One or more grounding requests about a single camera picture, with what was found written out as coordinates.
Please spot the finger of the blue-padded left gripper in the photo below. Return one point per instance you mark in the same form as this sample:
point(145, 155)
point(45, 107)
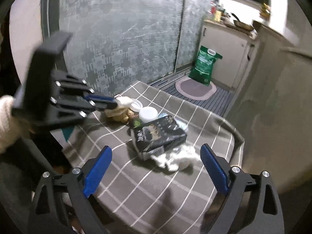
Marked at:
point(100, 99)
point(101, 106)

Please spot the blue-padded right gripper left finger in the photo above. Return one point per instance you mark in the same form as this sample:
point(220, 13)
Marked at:
point(48, 213)

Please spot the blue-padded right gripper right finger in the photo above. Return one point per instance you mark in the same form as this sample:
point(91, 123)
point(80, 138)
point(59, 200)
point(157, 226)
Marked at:
point(264, 211)

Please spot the black snack packet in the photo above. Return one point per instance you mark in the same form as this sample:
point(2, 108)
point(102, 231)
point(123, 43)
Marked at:
point(157, 137)

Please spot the white tissue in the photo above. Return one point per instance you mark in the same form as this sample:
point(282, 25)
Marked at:
point(177, 159)

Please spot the white sleeved left forearm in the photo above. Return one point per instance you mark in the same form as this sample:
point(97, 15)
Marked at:
point(10, 127)

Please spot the white kitchen cabinet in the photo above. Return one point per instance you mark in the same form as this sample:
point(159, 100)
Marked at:
point(233, 46)

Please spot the ginger root piece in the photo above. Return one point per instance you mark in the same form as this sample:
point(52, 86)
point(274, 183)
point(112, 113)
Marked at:
point(119, 114)

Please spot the green avocado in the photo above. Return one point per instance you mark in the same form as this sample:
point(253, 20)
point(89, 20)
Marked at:
point(136, 122)

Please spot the white round lid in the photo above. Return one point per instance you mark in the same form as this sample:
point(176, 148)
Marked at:
point(148, 114)

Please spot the grey checked tablecloth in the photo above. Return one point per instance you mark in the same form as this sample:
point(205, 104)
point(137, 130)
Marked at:
point(141, 197)

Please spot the frosted patterned sliding door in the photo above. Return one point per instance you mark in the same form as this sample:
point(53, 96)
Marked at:
point(116, 42)

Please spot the blue white tissue pack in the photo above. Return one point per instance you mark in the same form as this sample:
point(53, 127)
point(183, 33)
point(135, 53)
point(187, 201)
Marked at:
point(180, 123)

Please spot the oval pink grey mat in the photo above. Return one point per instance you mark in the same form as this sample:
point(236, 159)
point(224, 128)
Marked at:
point(194, 90)

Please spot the green rice bag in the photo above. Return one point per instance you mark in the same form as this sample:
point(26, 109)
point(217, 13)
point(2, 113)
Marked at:
point(202, 71)

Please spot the beige refrigerator side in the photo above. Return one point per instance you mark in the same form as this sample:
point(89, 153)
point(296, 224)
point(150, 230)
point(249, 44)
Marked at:
point(272, 110)

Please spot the dark slatted floor mat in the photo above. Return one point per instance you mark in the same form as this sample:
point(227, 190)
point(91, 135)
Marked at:
point(212, 97)

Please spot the condiment bottles group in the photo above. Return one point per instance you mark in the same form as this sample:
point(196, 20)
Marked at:
point(217, 12)

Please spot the frying pan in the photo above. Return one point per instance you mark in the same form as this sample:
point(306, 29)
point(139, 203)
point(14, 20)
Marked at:
point(242, 25)

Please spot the wall spice rack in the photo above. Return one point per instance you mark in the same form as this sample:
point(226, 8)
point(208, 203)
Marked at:
point(265, 11)

